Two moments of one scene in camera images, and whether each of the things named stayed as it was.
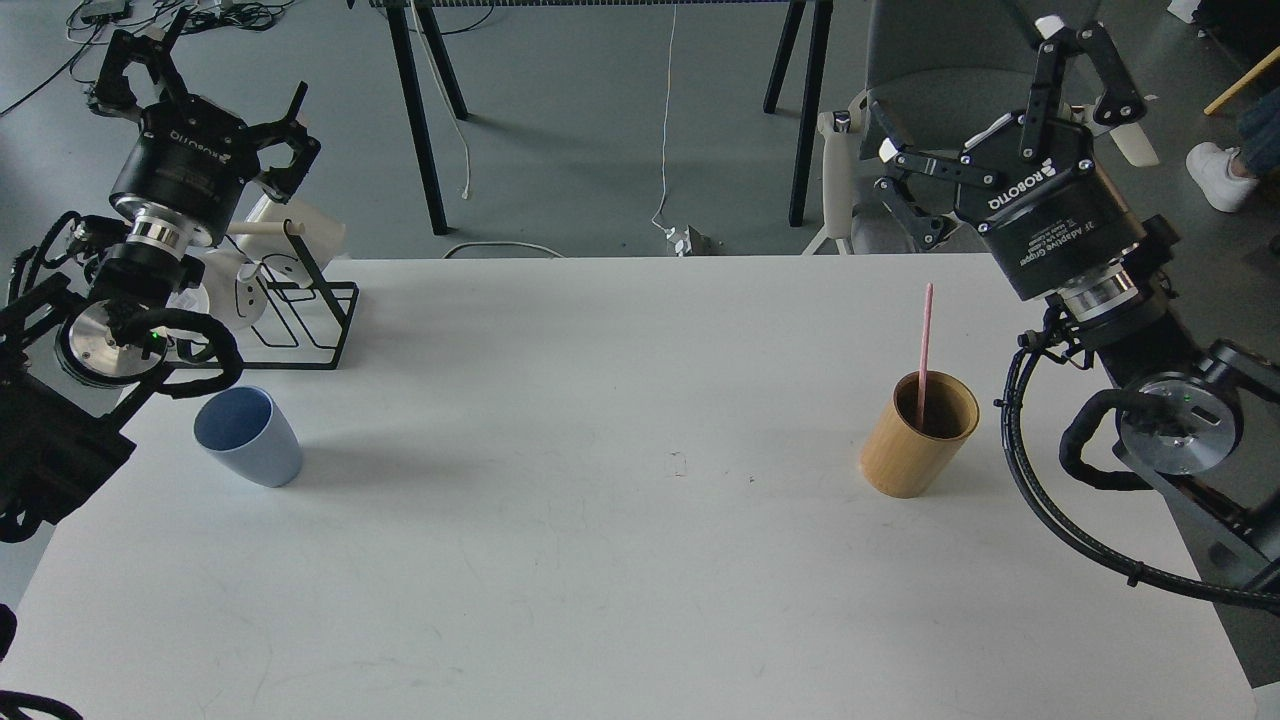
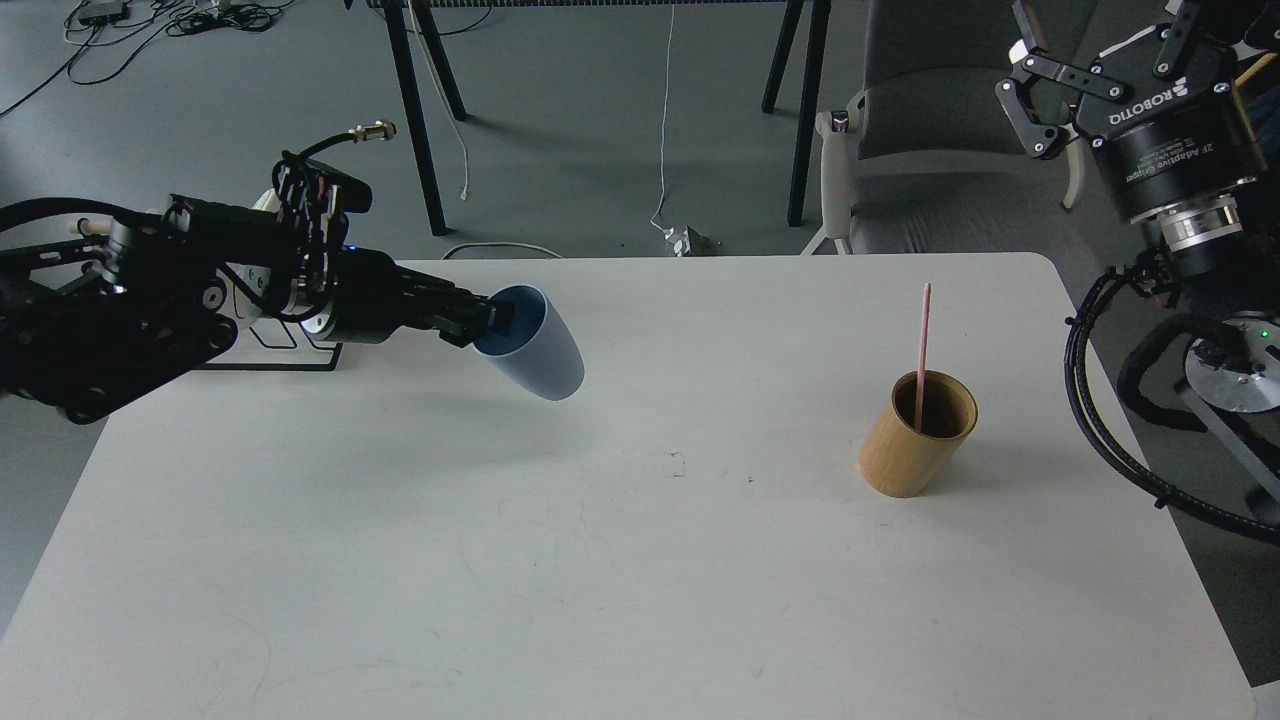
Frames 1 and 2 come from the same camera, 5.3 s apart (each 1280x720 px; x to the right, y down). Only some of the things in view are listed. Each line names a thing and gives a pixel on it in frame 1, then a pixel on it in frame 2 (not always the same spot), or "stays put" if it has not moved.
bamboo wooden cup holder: [901, 460] stays put
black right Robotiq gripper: [1051, 219] -> [1176, 136]
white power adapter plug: [682, 241] stays put
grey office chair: [936, 72] stays put
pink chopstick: [926, 357] stays put
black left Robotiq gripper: [191, 159] -> [374, 299]
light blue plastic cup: [250, 434] -> [535, 352]
